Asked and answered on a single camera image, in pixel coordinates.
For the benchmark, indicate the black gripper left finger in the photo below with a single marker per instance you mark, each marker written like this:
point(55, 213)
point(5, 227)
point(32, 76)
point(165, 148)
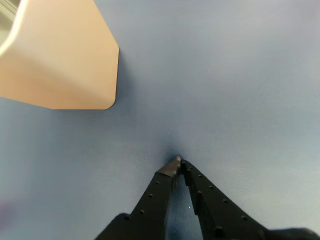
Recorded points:
point(150, 200)

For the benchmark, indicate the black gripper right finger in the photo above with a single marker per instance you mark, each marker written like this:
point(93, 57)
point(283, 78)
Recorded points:
point(220, 217)

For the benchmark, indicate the beige square open box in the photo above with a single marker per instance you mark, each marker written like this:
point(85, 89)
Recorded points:
point(62, 62)

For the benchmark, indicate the dark blue table mat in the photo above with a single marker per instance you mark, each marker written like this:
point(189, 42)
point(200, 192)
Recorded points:
point(225, 75)

